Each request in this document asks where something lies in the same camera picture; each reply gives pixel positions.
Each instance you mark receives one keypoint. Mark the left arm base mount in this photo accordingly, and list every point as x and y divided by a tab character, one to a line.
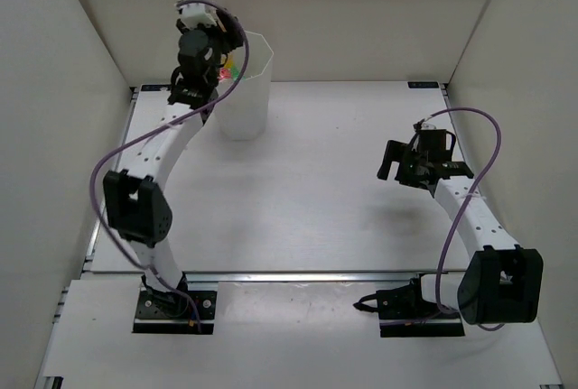
170	313

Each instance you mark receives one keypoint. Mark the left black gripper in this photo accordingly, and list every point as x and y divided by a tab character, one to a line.
231	38

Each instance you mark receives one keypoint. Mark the clear bottle yellow cap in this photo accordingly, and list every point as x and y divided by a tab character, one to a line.
230	61

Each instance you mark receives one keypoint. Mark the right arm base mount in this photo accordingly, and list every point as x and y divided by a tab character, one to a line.
404	313

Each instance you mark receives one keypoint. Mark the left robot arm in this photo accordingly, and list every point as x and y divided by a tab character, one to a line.
139	217

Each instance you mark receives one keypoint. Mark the clear bottle red label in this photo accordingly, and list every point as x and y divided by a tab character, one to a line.
225	74

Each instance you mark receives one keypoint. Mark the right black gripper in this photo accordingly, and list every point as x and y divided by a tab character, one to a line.
400	152

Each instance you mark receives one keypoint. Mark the white octagonal plastic bin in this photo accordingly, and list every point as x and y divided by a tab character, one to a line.
242	115

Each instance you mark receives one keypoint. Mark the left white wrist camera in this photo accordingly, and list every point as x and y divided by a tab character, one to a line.
192	14

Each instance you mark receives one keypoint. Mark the green plastic bottle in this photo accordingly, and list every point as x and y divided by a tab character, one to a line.
235	74

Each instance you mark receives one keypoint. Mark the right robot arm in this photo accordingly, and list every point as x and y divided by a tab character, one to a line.
502	282

